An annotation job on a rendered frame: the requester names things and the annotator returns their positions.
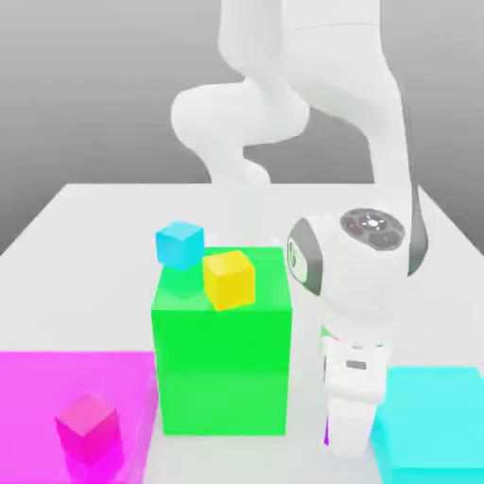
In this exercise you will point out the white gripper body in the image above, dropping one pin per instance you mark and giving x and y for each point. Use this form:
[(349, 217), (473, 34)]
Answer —
[(355, 382)]

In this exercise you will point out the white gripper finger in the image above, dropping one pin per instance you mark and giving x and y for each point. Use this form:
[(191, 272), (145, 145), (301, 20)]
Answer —
[(351, 427)]

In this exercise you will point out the small purple cube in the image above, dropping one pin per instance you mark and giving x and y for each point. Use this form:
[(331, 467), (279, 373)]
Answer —
[(326, 431)]

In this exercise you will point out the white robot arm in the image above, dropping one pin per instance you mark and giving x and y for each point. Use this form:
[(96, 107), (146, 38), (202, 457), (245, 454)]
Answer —
[(340, 113)]

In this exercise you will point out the small yellow cube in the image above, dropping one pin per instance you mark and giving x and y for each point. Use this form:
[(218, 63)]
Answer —
[(228, 281)]

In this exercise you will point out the small blue cube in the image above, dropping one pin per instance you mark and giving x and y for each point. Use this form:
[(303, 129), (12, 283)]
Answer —
[(179, 245)]

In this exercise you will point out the small magenta cube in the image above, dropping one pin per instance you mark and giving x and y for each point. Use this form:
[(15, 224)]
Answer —
[(89, 435)]

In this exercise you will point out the large cyan box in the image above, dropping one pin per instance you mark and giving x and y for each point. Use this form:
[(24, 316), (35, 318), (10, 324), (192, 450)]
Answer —
[(435, 423)]

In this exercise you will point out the large green box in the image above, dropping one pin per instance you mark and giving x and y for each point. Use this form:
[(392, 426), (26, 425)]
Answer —
[(223, 370)]

